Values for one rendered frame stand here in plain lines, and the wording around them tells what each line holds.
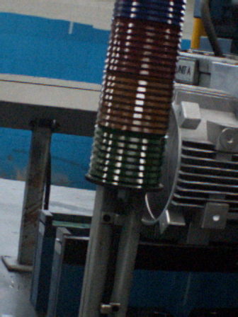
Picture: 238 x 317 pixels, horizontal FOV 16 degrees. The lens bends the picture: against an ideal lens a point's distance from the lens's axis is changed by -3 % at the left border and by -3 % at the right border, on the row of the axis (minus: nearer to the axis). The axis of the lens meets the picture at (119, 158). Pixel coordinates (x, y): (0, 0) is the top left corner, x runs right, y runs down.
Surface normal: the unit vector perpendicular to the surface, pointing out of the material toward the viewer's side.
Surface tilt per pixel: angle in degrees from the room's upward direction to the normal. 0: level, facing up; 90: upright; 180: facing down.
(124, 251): 90
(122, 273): 90
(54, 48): 90
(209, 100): 88
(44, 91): 52
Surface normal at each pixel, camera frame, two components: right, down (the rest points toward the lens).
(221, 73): -0.94, -0.11
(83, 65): 0.15, 0.15
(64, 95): 0.32, -0.48
